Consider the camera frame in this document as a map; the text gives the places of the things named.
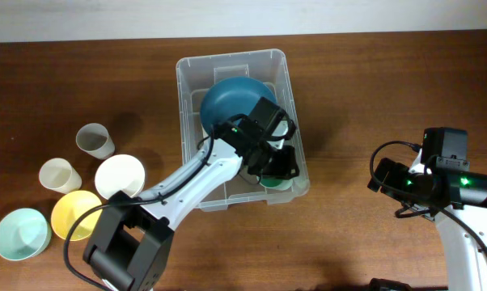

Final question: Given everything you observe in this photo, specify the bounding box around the grey cup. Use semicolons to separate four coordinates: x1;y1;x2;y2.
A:
75;123;116;160

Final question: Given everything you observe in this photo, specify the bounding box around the cream cup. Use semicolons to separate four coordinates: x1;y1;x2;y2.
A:
38;158;82;194

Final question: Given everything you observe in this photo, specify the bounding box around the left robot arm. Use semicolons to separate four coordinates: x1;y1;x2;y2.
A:
83;96;299;290

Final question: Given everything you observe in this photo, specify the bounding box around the mint green cup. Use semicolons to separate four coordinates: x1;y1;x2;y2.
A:
260;179;293;191

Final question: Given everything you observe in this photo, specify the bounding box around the white bowl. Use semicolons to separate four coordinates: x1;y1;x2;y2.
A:
95;154;146;200

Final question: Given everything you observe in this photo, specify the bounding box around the mint green bowl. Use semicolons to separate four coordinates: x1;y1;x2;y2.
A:
0;208;52;261

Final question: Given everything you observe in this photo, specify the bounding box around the cream plate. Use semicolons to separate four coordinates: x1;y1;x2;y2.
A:
202;126;210;138

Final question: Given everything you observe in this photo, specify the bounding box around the yellow bowl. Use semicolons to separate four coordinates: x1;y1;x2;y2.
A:
51;190;101;241

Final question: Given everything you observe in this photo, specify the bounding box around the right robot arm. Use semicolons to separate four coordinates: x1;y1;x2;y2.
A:
367;127;487;290

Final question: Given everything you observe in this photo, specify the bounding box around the dark blue plate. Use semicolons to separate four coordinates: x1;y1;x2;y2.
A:
200;77;279;139

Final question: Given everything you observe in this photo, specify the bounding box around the clear plastic storage bin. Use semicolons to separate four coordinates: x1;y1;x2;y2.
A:
176;48;310;212

